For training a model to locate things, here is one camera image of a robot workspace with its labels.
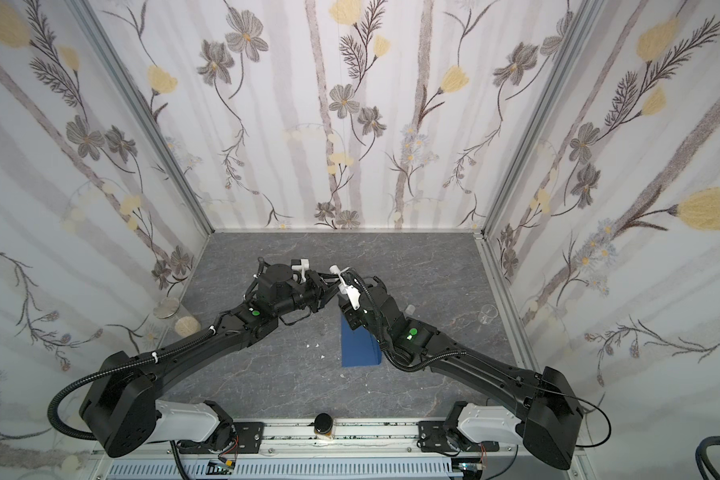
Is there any white glue stick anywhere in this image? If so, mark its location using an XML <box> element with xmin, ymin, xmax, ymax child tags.
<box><xmin>329</xmin><ymin>265</ymin><xmax>347</xmax><ymax>287</ymax></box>

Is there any dark blue envelope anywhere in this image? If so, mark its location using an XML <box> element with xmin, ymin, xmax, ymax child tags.
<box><xmin>340</xmin><ymin>315</ymin><xmax>382</xmax><ymax>368</ymax></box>

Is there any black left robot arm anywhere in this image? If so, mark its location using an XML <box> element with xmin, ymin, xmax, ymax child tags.
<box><xmin>47</xmin><ymin>261</ymin><xmax>359</xmax><ymax>458</ymax></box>

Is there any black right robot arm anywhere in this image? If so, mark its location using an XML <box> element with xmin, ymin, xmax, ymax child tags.
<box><xmin>334</xmin><ymin>280</ymin><xmax>583</xmax><ymax>470</ymax></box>

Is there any clear glass cup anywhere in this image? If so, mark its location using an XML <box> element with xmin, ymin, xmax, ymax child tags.
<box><xmin>478</xmin><ymin>304</ymin><xmax>499</xmax><ymax>325</ymax></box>

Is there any glass jar with cork lid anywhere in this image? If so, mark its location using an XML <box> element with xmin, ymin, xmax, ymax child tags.
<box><xmin>152</xmin><ymin>297</ymin><xmax>202</xmax><ymax>338</ymax></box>

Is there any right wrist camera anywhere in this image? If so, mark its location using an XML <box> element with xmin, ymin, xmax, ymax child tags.
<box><xmin>341</xmin><ymin>286</ymin><xmax>361</xmax><ymax>310</ymax></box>

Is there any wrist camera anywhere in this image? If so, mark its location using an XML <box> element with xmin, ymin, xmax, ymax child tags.
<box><xmin>341</xmin><ymin>286</ymin><xmax>361</xmax><ymax>310</ymax></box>
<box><xmin>291</xmin><ymin>258</ymin><xmax>310</xmax><ymax>283</ymax></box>

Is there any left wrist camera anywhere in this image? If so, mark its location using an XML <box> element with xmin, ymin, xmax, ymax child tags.
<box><xmin>291</xmin><ymin>258</ymin><xmax>310</xmax><ymax>283</ymax></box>

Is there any black cylinder on rail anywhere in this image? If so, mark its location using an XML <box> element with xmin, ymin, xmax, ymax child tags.
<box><xmin>312</xmin><ymin>412</ymin><xmax>334</xmax><ymax>440</ymax></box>

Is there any aluminium mounting rail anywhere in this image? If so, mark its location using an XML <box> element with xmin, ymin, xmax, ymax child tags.
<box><xmin>89</xmin><ymin>416</ymin><xmax>586</xmax><ymax>460</ymax></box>

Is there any black corrugated cable hose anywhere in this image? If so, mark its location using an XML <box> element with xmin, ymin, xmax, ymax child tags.
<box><xmin>47</xmin><ymin>326</ymin><xmax>217</xmax><ymax>442</ymax></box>

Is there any white perforated cable duct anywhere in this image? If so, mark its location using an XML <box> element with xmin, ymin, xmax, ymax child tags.
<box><xmin>104</xmin><ymin>458</ymin><xmax>463</xmax><ymax>480</ymax></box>

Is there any black hose bottom right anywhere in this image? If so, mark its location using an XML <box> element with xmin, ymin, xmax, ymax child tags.
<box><xmin>694</xmin><ymin>434</ymin><xmax>720</xmax><ymax>480</ymax></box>

